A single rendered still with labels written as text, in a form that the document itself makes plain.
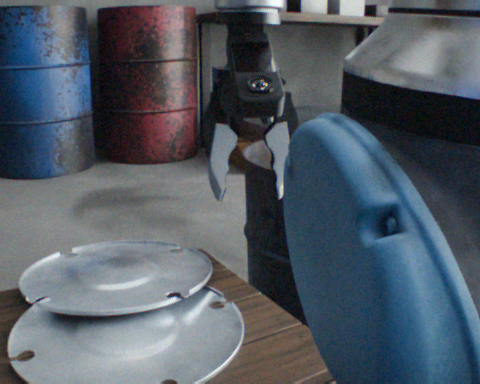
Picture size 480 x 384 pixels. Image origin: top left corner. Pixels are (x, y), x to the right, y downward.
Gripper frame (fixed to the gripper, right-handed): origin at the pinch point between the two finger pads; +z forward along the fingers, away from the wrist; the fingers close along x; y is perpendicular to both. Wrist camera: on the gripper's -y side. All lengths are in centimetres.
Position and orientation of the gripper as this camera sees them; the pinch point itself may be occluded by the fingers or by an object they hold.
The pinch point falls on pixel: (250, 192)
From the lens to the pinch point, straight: 58.3
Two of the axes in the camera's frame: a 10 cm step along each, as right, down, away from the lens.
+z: 0.0, 9.5, 3.1
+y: -1.4, -3.0, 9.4
